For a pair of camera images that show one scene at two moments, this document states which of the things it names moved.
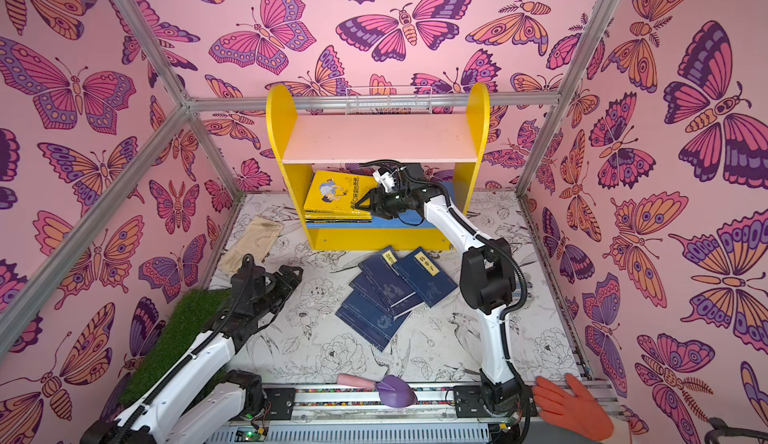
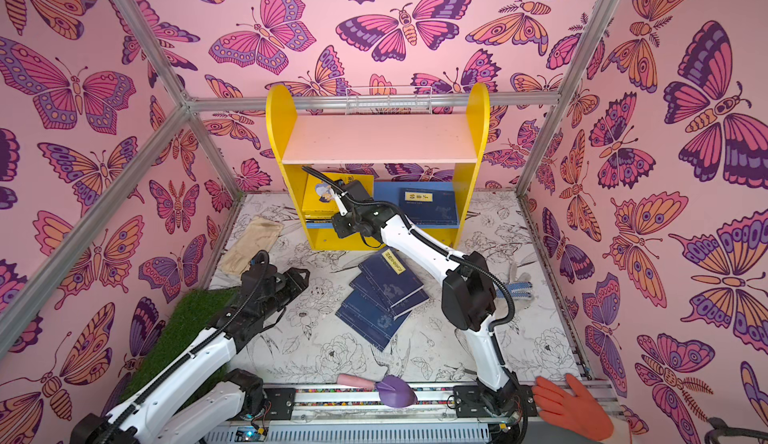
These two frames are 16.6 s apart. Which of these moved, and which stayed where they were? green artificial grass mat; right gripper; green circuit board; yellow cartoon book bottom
Moved: right gripper
Stayed: green artificial grass mat; yellow cartoon book bottom; green circuit board
